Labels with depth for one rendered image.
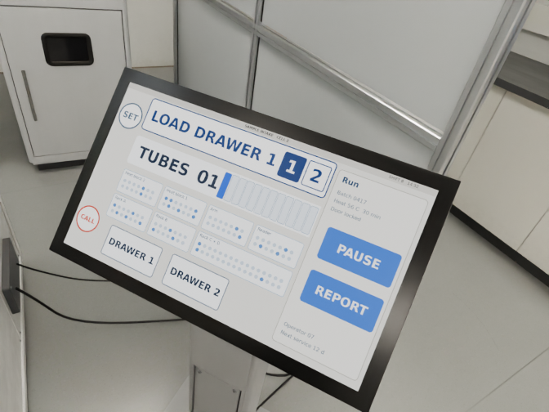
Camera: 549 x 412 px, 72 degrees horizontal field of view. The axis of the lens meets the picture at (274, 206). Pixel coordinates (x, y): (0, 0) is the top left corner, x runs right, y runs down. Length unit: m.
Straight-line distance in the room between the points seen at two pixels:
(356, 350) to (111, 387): 1.22
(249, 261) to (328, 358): 0.16
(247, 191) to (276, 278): 0.12
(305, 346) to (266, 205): 0.19
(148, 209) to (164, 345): 1.14
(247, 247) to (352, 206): 0.15
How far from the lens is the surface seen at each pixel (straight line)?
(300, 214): 0.51
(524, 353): 2.20
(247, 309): 0.53
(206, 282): 0.55
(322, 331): 0.52
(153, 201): 0.59
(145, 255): 0.59
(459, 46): 1.04
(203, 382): 0.96
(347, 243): 0.50
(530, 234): 2.52
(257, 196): 0.52
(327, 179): 0.51
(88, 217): 0.65
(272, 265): 0.52
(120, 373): 1.64
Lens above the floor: 1.43
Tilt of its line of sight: 38 degrees down
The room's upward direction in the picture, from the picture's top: 11 degrees clockwise
